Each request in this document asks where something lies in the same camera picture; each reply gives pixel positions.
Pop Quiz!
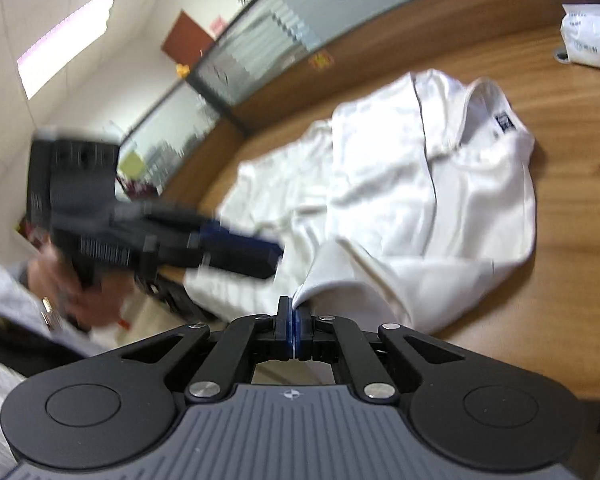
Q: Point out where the dark red bag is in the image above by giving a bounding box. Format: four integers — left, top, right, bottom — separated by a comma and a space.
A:
125, 180, 163, 198

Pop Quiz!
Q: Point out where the white tissue packet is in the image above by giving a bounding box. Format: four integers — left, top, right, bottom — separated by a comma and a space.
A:
560, 2, 600, 73

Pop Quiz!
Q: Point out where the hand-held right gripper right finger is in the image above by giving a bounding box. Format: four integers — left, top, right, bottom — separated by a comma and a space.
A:
293, 305, 473, 403

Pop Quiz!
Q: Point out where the white satin shirt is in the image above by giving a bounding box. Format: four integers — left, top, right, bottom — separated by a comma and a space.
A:
182, 67, 538, 338

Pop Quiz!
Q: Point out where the brown door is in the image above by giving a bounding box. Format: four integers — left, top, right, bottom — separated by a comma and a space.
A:
160, 9, 216, 68

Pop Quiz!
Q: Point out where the person's left hand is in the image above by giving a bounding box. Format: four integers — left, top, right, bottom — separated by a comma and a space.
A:
27, 247, 136, 333

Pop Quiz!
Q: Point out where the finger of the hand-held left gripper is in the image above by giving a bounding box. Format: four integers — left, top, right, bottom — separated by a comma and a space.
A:
202, 247, 281, 281
195, 217, 286, 261

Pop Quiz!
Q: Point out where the ceiling light panel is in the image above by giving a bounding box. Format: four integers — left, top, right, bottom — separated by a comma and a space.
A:
17, 0, 115, 101

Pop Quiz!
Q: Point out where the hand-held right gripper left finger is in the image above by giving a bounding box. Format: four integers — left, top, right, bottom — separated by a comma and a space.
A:
100, 296, 294, 403

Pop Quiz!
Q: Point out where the yellow paper note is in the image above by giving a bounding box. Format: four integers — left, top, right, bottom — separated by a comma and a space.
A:
117, 152, 146, 181

